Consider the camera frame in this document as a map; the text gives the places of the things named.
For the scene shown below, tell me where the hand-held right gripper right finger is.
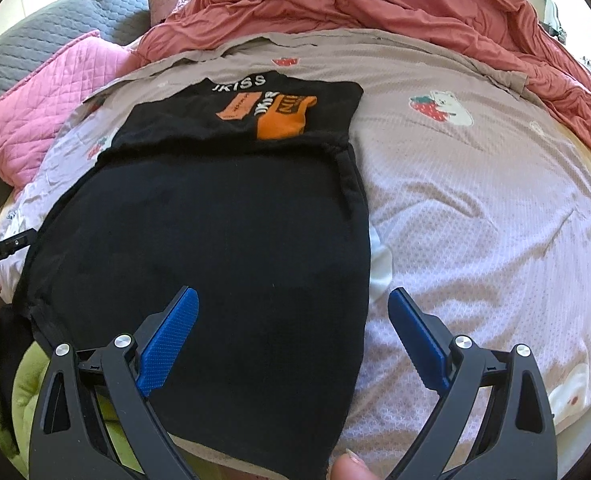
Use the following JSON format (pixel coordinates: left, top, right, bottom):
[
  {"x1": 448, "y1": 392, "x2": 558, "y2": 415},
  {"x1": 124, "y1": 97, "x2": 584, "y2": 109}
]
[{"x1": 388, "y1": 287, "x2": 559, "y2": 480}]

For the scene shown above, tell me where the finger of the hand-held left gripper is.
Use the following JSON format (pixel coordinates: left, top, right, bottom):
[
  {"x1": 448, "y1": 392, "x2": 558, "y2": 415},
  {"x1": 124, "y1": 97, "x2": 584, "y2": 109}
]
[{"x1": 0, "y1": 230, "x2": 39, "y2": 271}]

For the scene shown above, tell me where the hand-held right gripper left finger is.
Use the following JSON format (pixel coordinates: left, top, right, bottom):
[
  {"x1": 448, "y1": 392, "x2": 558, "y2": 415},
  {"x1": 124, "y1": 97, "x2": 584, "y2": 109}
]
[{"x1": 29, "y1": 286, "x2": 199, "y2": 480}]

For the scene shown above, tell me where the black t-shirt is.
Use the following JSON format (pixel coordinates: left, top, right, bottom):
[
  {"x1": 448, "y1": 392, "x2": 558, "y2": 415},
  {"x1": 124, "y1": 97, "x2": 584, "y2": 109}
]
[{"x1": 12, "y1": 72, "x2": 373, "y2": 478}]

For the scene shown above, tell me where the person's right hand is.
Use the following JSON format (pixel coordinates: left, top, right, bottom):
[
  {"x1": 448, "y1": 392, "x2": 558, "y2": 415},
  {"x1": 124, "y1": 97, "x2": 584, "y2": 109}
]
[{"x1": 329, "y1": 450, "x2": 377, "y2": 480}]

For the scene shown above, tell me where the green quilted cloth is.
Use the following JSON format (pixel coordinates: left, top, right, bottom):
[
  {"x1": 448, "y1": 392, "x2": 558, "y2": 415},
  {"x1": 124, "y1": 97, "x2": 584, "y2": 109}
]
[{"x1": 0, "y1": 340, "x2": 216, "y2": 480}]

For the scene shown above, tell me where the strawberry print bed sheet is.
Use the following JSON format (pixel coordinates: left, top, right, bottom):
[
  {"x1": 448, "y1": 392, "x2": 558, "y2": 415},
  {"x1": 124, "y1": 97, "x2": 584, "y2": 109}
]
[{"x1": 0, "y1": 27, "x2": 591, "y2": 461}]

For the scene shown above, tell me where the pink quilted pillow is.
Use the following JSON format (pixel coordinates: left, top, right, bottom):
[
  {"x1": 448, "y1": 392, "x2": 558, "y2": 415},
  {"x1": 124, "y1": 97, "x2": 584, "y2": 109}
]
[{"x1": 0, "y1": 30, "x2": 141, "y2": 191}]

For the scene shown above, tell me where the dusty pink small pillow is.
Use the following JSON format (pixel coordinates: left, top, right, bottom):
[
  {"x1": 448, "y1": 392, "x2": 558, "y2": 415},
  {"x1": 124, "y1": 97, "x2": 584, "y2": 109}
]
[{"x1": 148, "y1": 0, "x2": 196, "y2": 26}]

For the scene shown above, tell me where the salmon red duvet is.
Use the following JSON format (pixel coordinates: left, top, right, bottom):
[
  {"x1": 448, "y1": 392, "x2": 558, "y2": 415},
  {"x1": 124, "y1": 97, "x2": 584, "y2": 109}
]
[{"x1": 132, "y1": 0, "x2": 591, "y2": 171}]

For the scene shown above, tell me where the white chair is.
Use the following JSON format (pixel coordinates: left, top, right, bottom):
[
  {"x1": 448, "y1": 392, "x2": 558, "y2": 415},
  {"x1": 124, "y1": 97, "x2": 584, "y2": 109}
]
[{"x1": 525, "y1": 0, "x2": 562, "y2": 43}]

